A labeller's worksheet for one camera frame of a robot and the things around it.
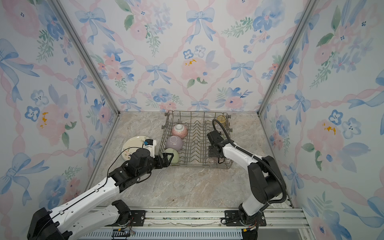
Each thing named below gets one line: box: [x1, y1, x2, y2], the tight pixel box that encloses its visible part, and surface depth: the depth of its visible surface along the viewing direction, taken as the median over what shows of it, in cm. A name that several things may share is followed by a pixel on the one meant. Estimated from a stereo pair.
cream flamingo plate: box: [121, 135, 149, 161], surface depth 101 cm
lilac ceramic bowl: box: [166, 135, 184, 151], surface depth 97 cm
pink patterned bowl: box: [171, 124, 189, 139], surface depth 105 cm
